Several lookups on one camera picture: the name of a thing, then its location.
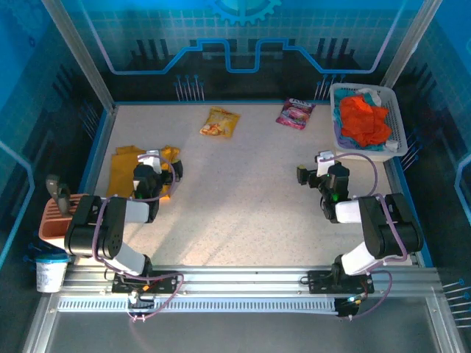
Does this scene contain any orange t-shirt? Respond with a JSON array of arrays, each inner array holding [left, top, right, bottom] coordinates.
[[338, 94, 393, 148]]

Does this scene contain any yellow t-shirt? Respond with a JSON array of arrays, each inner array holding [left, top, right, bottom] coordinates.
[[105, 145, 182, 202]]

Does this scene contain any lavender garment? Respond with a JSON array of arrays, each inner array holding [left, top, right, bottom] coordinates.
[[335, 124, 365, 150]]

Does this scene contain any purple candy bag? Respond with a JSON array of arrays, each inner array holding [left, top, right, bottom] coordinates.
[[275, 97, 317, 130]]

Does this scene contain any yellow snack bag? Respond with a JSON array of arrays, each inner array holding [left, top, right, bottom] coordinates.
[[199, 106, 241, 139]]

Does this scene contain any teal t-shirt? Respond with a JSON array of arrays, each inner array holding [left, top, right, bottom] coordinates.
[[332, 93, 387, 153]]

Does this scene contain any white plastic laundry basket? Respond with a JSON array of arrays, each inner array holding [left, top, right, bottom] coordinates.
[[329, 82, 408, 163]]

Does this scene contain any white garment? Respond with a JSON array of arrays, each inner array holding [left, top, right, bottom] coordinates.
[[358, 88, 400, 154]]

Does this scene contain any cream knife block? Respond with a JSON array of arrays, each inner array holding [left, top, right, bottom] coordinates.
[[38, 193, 93, 254]]

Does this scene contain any black controller box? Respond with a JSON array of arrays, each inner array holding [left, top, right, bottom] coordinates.
[[333, 293, 366, 320]]

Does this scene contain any white cup blue rim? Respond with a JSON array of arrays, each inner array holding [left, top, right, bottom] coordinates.
[[35, 253, 71, 294]]

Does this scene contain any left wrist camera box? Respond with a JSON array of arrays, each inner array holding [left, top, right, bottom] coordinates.
[[137, 149, 163, 174]]

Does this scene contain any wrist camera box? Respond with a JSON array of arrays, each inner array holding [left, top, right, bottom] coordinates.
[[314, 149, 336, 178], [137, 149, 163, 174]]

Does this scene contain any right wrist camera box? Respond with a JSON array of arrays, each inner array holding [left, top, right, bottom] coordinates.
[[314, 149, 336, 178]]

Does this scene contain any table side rail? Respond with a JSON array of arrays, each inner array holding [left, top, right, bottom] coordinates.
[[77, 104, 119, 196], [384, 160, 435, 268]]

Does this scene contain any knife handle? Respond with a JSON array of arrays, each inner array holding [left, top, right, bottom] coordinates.
[[55, 185, 73, 218], [45, 174, 63, 199]]

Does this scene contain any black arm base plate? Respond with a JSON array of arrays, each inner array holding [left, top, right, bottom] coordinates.
[[307, 269, 375, 295], [111, 270, 180, 295]]

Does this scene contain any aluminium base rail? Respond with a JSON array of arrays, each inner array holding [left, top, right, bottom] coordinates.
[[60, 264, 442, 297]]

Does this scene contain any slotted cable duct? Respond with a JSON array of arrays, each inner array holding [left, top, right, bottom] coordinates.
[[57, 296, 341, 314]]

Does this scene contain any aluminium frame post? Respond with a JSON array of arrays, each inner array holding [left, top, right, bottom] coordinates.
[[40, 0, 116, 111], [380, 0, 443, 89]]

